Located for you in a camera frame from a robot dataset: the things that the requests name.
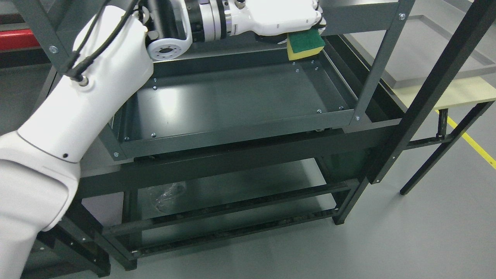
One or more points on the crumpled clear plastic bag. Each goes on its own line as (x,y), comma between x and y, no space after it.
(164,197)

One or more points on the green yellow sponge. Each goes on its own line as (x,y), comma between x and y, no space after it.
(304,44)

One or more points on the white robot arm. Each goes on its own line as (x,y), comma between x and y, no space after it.
(40,168)

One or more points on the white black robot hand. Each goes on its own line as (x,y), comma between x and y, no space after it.
(275,17)

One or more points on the dark grey metal shelf unit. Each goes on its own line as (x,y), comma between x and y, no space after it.
(262,142)

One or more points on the black frame beige top table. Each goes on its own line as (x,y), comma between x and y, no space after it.
(475,24)

